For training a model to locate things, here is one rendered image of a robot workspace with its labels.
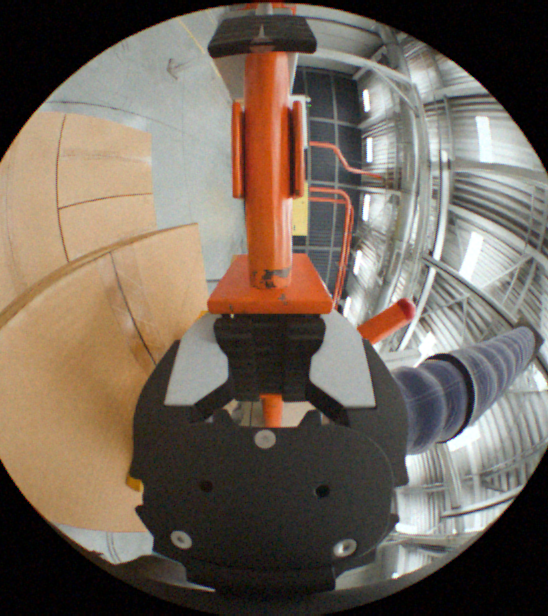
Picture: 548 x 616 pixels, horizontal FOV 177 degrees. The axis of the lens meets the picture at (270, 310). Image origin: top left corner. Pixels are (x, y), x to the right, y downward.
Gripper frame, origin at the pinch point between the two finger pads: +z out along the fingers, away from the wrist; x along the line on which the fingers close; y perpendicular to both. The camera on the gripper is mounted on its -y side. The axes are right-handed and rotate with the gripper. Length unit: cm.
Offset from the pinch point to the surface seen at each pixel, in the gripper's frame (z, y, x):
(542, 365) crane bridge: -25, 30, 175
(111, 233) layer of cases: 45, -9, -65
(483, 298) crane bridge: 57, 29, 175
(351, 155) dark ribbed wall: 1009, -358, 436
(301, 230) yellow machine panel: 728, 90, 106
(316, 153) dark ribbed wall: 1012, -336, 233
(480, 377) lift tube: -3.4, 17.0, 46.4
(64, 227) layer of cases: 22, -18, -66
